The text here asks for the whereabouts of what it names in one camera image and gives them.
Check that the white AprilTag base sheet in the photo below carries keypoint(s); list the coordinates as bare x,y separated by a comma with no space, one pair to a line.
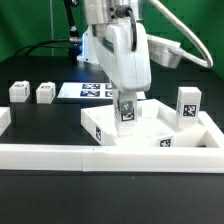
76,90

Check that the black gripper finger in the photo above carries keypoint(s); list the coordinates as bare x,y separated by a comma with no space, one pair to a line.
115,92
126,107

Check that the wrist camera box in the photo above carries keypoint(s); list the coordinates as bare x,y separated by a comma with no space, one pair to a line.
163,51

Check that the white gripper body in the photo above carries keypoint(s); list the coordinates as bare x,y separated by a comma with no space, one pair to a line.
129,70

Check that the white square tabletop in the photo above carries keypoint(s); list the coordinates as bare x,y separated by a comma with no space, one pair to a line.
155,127

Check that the white U-shaped fence obstacle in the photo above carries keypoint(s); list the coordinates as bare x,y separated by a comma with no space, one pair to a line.
110,158

